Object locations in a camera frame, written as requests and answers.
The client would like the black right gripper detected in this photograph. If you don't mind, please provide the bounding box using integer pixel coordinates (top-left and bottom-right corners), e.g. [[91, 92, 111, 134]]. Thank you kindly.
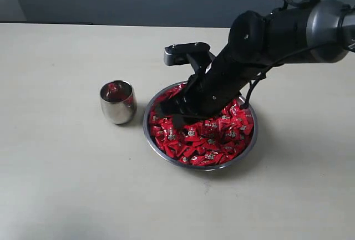
[[154, 45, 263, 129]]

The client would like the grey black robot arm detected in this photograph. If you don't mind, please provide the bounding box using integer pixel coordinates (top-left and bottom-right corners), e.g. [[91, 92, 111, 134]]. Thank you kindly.
[[155, 0, 354, 127]]

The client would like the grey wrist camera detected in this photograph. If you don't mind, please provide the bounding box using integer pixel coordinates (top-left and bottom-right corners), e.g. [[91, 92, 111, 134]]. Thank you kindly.
[[164, 42, 216, 76]]

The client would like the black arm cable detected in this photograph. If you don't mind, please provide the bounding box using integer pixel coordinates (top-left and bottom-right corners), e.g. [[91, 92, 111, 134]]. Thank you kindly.
[[241, 0, 355, 110]]

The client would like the red wrapped candy pile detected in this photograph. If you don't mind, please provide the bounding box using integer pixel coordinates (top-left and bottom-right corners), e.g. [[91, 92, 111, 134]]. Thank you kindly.
[[148, 83, 254, 166]]

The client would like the steel cup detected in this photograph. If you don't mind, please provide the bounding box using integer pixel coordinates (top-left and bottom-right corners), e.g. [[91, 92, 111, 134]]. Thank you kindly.
[[99, 80, 137, 125]]

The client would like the round stainless steel bowl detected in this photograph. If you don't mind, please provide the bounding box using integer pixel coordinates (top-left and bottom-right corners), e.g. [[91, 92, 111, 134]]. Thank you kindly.
[[143, 80, 259, 171]]

